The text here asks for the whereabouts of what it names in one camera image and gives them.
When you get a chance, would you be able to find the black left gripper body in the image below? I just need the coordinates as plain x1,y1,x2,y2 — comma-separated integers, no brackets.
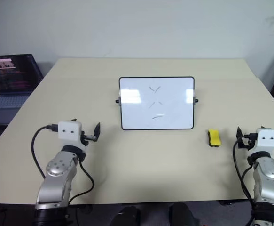
80,130,98,147

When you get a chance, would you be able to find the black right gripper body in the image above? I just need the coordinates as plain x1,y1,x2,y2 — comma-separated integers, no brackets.
238,133,258,151

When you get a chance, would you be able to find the yellow and black eraser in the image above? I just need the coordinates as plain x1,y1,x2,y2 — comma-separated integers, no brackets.
207,128,223,147

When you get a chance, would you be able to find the black-framed whiteboard on stand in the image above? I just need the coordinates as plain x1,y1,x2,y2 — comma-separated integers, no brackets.
115,76,199,131

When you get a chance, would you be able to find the open blue laptop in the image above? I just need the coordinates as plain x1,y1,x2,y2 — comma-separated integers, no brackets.
0,54,44,126

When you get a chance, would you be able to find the dark rounded shape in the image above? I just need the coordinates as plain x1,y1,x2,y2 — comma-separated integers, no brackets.
109,205,141,226

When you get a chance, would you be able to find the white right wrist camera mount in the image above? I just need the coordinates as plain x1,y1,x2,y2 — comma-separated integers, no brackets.
255,128,274,149

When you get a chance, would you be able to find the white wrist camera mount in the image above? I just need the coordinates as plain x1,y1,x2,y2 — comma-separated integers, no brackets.
57,121,82,142
255,128,274,149

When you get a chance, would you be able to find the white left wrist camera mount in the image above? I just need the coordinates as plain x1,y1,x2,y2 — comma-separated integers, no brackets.
57,121,82,142

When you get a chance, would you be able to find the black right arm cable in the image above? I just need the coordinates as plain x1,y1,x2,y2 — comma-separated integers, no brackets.
232,133,258,203

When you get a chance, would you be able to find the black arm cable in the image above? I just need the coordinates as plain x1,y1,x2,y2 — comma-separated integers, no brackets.
232,133,258,203
31,123,96,204

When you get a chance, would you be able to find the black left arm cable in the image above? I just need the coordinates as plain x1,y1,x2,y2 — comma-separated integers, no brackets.
31,123,96,204

